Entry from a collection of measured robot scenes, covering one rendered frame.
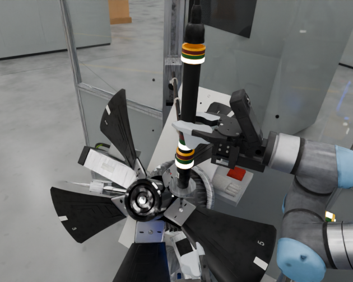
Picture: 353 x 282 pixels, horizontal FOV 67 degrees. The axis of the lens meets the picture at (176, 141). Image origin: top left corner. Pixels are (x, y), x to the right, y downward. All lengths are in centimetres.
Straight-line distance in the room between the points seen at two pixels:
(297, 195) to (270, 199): 98
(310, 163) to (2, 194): 257
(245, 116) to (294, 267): 27
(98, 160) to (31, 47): 515
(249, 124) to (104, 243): 180
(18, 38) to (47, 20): 64
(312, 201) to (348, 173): 8
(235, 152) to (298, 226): 17
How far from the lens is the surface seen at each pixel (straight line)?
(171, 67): 114
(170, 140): 104
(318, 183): 57
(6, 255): 235
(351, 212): 152
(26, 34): 602
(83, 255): 216
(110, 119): 92
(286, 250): 51
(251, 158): 57
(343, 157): 56
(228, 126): 56
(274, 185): 151
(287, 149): 54
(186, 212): 78
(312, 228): 53
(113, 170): 102
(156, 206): 75
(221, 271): 72
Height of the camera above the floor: 179
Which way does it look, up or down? 35 degrees down
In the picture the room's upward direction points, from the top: 3 degrees clockwise
